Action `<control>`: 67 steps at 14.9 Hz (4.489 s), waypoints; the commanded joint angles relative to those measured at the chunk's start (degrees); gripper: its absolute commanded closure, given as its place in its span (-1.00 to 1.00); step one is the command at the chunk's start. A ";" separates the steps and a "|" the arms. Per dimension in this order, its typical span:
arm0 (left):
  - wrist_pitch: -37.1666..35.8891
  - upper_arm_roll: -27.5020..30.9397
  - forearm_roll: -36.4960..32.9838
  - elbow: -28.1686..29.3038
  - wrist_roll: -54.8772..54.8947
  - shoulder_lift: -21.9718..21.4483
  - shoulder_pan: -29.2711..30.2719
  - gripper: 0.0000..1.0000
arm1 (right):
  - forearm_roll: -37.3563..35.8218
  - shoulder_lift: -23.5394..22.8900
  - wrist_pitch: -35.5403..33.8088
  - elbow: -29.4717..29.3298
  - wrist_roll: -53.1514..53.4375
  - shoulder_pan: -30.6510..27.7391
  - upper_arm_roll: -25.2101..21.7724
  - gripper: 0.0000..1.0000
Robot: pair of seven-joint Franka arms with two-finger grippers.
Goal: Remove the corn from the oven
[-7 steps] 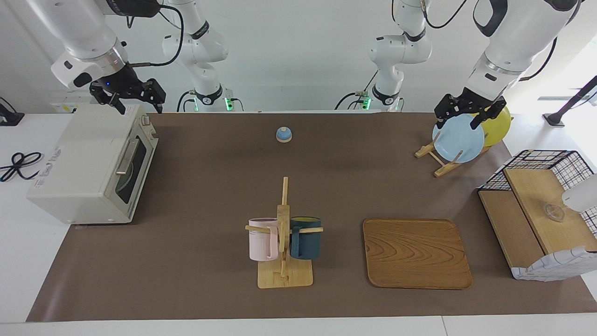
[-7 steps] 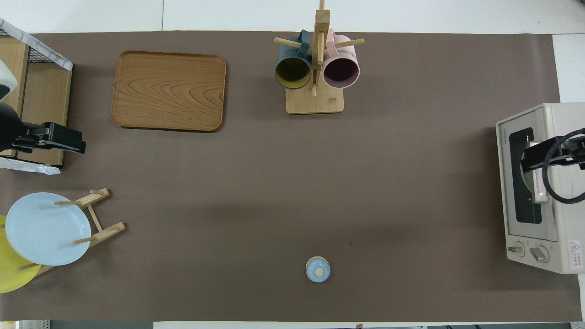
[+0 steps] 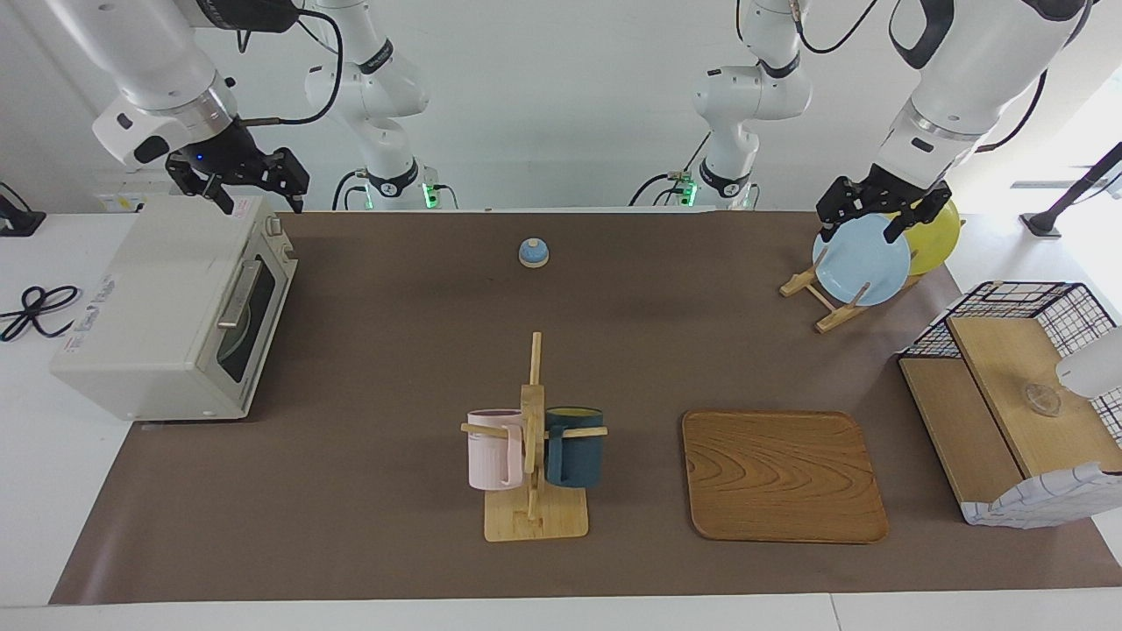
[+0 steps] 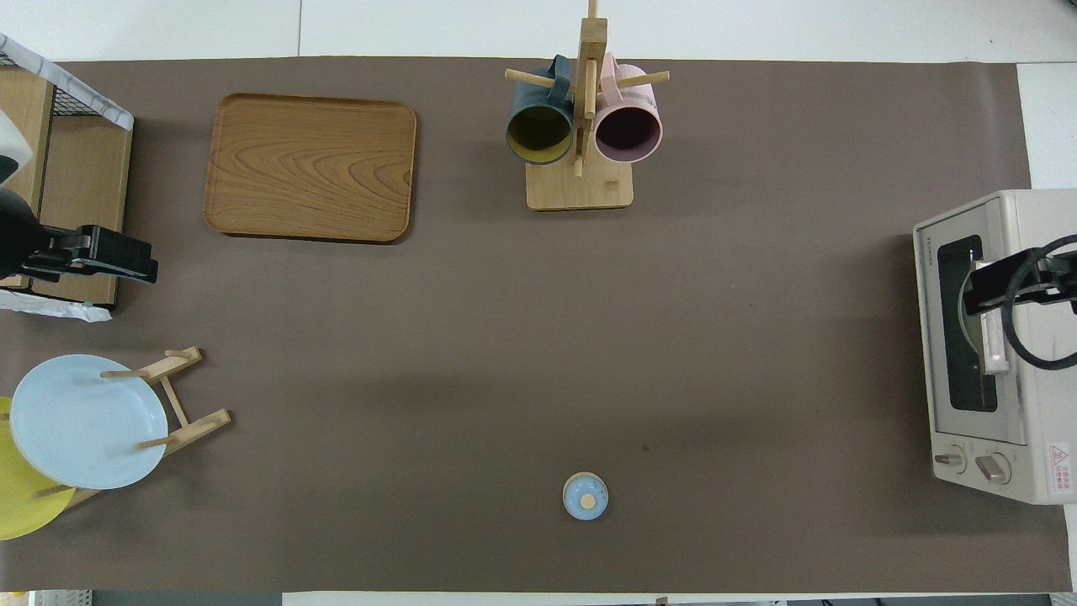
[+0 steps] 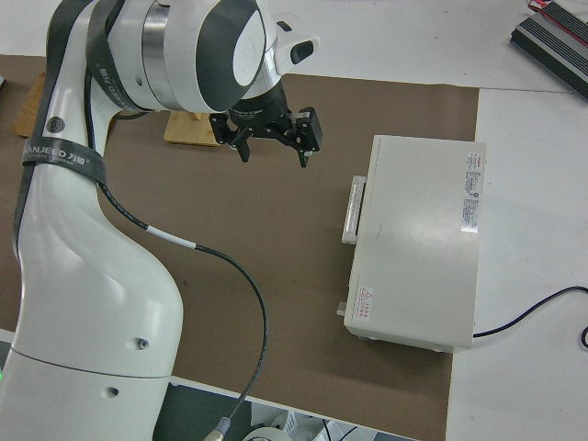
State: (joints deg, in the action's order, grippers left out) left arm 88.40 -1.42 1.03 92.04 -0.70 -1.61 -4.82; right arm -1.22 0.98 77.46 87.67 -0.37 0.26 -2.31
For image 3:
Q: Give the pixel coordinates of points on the black camera stand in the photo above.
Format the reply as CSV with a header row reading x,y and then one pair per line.
x,y
1074,193

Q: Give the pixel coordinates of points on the wooden mug tree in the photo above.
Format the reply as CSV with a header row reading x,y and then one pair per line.
x,y
535,521

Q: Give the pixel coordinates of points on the black clamp base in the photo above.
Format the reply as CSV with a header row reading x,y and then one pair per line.
x,y
17,223

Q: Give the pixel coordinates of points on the light blue plate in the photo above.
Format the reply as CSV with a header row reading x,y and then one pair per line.
x,y
863,263

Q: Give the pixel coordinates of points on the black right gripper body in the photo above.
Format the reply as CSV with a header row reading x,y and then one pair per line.
x,y
232,158

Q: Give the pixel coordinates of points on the yellow plate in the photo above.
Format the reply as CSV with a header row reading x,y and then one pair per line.
x,y
938,241

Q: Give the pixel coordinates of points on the white toaster oven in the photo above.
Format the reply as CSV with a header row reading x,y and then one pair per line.
x,y
140,307

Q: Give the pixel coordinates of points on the white rounded device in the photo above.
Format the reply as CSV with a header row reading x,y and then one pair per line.
x,y
1096,368

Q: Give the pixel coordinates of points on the white power box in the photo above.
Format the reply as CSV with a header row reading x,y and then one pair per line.
x,y
118,203

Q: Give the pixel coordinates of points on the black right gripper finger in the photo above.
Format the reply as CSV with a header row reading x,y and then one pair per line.
x,y
297,197
223,194

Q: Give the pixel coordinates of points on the dark blue mug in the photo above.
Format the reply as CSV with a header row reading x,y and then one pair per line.
x,y
578,456

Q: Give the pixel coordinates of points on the brown wooden tray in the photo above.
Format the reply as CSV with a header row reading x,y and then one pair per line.
x,y
780,478

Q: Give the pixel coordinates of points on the pink mug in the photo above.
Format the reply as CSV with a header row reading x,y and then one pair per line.
x,y
491,456

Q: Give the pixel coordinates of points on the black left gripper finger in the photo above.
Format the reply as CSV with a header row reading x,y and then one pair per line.
x,y
827,231
898,225

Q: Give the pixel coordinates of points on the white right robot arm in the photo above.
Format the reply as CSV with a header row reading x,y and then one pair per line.
x,y
158,61

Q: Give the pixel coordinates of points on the small clear glass dish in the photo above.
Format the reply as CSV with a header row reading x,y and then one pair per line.
x,y
1042,400

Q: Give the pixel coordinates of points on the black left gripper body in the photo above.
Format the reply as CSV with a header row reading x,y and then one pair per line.
x,y
877,193

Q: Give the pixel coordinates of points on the brown table mat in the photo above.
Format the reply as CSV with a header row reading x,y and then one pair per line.
x,y
394,350

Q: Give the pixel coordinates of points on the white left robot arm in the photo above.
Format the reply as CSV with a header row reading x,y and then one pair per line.
x,y
982,61

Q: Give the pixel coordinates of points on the wooden plate rack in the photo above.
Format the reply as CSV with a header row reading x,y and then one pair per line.
x,y
833,320

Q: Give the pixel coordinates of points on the white checked cloth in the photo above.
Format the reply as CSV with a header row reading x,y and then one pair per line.
x,y
1043,504

